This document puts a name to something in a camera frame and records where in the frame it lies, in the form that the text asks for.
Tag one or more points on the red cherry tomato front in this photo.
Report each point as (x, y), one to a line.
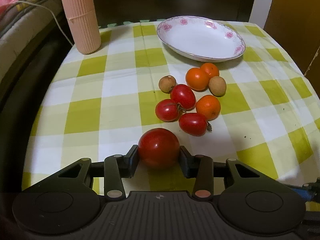
(194, 124)

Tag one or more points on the orange tangerine middle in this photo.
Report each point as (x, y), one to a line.
(197, 79)

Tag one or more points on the pink ribbed cylindrical container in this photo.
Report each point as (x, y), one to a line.
(82, 21)

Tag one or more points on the oval red cherry tomato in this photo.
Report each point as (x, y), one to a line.
(183, 95)

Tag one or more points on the orange tangerine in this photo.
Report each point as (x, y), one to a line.
(210, 69)
(197, 79)
(209, 106)

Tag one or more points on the red cherry tomato with stem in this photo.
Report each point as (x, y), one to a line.
(167, 110)

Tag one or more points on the large round red tomato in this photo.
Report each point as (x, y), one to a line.
(159, 148)

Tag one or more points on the green white checkered tablecloth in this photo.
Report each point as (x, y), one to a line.
(100, 105)

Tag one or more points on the brown cardboard box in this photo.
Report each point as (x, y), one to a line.
(294, 24)

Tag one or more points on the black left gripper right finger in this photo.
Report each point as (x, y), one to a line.
(201, 168)

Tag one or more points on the green foam floor mat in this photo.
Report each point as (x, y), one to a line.
(119, 23)

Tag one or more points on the brown longan right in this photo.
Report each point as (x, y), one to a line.
(217, 86)

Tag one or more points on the white floral ceramic plate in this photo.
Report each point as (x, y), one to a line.
(201, 39)

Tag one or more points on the brown longan left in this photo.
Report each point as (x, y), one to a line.
(167, 83)

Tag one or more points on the brown longan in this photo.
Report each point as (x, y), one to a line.
(167, 83)
(217, 86)

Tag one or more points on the folded bedding pile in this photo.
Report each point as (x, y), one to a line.
(20, 23)

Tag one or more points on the orange tangerine front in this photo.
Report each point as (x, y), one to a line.
(209, 106)

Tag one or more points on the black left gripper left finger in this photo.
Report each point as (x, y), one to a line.
(117, 167)

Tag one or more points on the orange tangerine rear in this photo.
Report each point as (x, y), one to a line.
(210, 69)

